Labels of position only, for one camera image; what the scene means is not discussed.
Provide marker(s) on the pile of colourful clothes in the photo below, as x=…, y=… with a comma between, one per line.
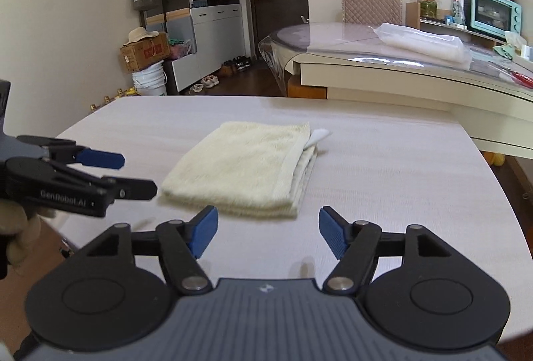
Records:
x=180, y=48

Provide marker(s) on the red and white package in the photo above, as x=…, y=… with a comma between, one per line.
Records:
x=459, y=9

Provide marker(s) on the teal toaster oven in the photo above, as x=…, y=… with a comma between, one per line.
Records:
x=491, y=13

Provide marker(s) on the white plastic bucket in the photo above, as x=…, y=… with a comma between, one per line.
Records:
x=150, y=80

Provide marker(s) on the cream glass-topped dining table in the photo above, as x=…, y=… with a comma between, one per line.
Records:
x=416, y=82

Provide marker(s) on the plastic bag with white roll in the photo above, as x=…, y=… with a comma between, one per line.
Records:
x=424, y=44

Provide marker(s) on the beige shoes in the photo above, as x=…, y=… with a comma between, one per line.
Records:
x=196, y=88

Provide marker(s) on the white and dark wall cabinet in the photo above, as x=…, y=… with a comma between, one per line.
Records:
x=208, y=19

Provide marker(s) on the person's left hand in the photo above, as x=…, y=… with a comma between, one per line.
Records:
x=21, y=232

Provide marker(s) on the pale green tissue pack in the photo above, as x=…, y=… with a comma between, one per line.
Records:
x=510, y=44

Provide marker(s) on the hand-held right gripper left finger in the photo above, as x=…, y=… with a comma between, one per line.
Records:
x=204, y=232

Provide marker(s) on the pink quilted chair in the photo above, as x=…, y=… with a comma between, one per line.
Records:
x=370, y=7

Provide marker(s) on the wooden desktop shelf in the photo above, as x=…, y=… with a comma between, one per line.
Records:
x=413, y=15

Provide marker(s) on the straw hat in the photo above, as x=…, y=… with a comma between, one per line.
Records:
x=139, y=36

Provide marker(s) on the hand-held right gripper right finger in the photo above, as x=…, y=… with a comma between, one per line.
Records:
x=333, y=232

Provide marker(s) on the brown shoes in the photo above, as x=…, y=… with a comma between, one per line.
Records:
x=227, y=68

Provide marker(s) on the black shoes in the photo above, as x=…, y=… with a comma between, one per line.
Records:
x=241, y=63

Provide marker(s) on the orange-lidded pickle jar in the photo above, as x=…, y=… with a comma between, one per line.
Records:
x=428, y=7

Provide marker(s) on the cream towel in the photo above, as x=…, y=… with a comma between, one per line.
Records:
x=241, y=165

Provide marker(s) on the white sneakers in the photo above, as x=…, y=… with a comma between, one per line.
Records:
x=210, y=81

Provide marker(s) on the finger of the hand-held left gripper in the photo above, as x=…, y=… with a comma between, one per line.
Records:
x=102, y=159
x=133, y=189

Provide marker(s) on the cardboard box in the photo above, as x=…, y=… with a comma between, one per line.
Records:
x=143, y=53

